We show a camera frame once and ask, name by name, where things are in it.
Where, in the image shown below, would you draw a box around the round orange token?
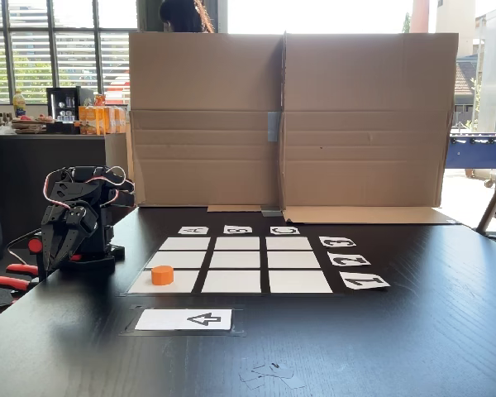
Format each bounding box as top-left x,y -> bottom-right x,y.
150,265 -> 175,286

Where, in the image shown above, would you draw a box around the white nine-square grid sheet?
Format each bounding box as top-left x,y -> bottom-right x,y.
122,233 -> 344,297

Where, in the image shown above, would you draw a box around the red and black clamp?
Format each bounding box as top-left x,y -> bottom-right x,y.
27,237 -> 83,282

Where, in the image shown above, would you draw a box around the dark counter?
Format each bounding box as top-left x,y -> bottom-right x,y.
0,132 -> 129,249

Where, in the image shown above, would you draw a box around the orange drink cartons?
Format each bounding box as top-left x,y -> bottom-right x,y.
78,93 -> 127,136

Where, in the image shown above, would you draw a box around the food tray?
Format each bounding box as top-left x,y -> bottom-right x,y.
10,115 -> 57,134

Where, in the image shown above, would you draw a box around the black mini fridge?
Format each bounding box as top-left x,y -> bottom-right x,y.
45,86 -> 94,125

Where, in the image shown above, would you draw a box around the yellow bottle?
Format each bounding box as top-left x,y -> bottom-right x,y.
12,90 -> 27,117

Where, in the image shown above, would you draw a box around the white arrow paper sheet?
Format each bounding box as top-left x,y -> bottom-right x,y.
119,304 -> 247,338

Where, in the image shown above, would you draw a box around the person behind cardboard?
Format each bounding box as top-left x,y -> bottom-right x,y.
159,0 -> 215,33

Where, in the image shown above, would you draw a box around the paper label number 3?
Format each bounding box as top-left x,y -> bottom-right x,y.
318,236 -> 356,248

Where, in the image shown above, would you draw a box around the paper label number 2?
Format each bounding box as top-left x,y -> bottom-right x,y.
327,252 -> 372,267

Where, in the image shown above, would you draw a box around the brown cardboard screen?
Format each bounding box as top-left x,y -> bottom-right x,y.
127,31 -> 460,227

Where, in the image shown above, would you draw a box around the paper label number 1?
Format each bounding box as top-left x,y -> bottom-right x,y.
338,271 -> 391,291

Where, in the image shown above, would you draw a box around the blue foosball table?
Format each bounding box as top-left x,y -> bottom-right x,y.
444,132 -> 496,189

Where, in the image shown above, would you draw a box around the black power cable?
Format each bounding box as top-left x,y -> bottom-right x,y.
6,229 -> 42,265

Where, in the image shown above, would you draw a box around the orange handled clamp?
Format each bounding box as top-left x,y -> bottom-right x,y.
0,262 -> 41,311

